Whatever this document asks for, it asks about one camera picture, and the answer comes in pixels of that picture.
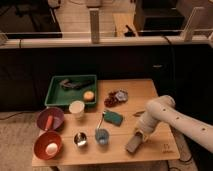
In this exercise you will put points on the dark toy gun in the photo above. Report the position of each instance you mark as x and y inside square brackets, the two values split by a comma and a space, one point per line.
[68, 84]

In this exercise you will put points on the blue grey round toy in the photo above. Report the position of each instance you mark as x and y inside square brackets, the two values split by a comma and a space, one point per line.
[121, 95]

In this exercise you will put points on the orange fruit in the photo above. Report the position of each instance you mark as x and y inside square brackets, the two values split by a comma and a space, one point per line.
[89, 96]

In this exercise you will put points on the green sponge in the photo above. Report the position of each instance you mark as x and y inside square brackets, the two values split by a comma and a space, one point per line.
[112, 117]

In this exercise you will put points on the blue plastic cup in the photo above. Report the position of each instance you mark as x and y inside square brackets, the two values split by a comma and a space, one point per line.
[102, 136]

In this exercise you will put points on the small metal cup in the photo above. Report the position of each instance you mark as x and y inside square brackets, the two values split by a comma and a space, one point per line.
[80, 139]

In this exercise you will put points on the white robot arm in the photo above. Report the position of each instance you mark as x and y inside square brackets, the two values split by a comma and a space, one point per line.
[162, 109]

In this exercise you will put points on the green plastic tray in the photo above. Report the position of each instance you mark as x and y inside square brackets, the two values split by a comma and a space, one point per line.
[57, 96]

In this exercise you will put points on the orange carrot stick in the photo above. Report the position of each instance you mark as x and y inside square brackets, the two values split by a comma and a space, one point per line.
[49, 122]

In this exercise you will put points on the red grape bunch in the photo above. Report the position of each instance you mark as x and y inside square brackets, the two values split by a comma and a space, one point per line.
[111, 100]

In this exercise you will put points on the grey felt eraser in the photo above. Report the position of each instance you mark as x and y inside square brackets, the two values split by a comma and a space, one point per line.
[132, 145]

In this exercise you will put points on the purple bowl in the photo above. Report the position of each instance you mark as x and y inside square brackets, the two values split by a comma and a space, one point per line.
[58, 118]

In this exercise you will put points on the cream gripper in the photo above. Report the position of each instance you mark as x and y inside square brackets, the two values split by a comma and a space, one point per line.
[140, 136]

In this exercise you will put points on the white egg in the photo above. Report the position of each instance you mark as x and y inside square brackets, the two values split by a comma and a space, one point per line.
[51, 148]

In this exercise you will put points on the white paper cup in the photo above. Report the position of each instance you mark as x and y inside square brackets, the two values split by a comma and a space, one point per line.
[77, 109]

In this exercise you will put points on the wooden spoon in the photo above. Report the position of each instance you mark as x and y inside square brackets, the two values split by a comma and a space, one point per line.
[138, 114]

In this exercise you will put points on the red bowl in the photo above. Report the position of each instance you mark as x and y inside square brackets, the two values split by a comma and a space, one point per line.
[47, 145]

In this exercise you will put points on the right white railing post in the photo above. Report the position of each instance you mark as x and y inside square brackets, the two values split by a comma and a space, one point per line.
[192, 23]

